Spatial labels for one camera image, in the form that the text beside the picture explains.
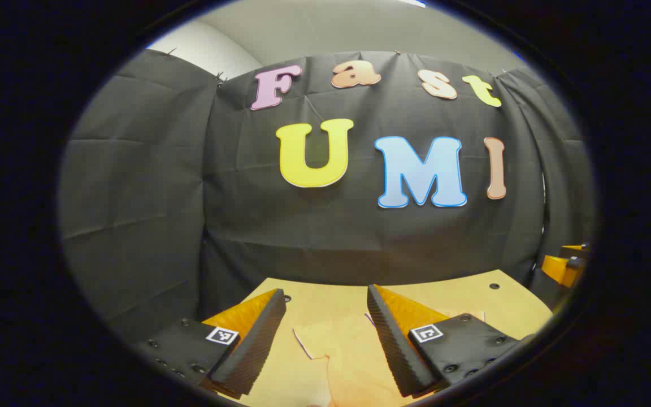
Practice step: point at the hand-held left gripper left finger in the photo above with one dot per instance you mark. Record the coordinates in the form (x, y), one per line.
(257, 345)

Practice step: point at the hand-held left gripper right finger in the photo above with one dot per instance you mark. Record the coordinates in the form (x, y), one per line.
(393, 350)

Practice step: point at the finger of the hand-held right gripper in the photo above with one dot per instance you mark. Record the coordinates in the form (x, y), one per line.
(560, 271)
(577, 251)

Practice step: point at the orange T-shirt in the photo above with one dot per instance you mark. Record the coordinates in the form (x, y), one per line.
(354, 373)

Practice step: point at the black backdrop cloth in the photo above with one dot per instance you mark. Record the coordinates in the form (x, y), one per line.
(359, 237)

